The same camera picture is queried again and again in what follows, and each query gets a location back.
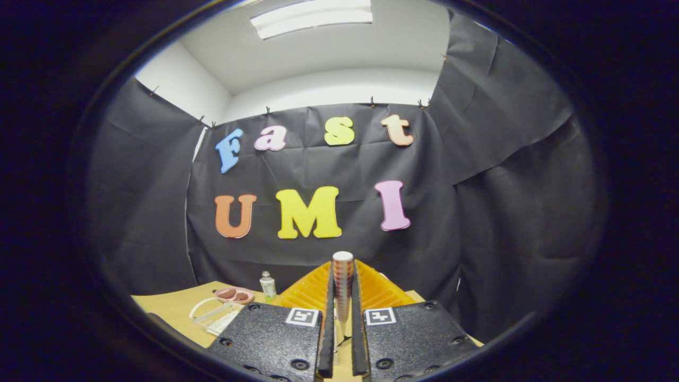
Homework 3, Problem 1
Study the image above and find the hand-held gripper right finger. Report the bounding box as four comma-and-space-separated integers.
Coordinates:
351, 259, 481, 381

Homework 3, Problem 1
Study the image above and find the spoon with pink handle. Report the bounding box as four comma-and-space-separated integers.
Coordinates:
332, 251, 355, 340

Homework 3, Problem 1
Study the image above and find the clear bottle with green label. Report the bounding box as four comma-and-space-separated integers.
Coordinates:
259, 271, 277, 303

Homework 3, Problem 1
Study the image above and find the ceiling light panel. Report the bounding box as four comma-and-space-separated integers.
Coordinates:
249, 0, 373, 40

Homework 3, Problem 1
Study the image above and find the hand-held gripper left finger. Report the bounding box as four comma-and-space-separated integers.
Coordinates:
207, 260, 336, 380

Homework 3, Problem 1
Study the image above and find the white dish rack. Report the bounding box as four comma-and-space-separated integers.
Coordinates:
189, 297, 245, 336

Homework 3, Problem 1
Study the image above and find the pink plate with food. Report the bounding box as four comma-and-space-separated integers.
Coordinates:
214, 286, 255, 305

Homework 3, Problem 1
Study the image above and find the black backdrop cloth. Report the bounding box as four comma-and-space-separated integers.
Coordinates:
85, 11, 608, 343

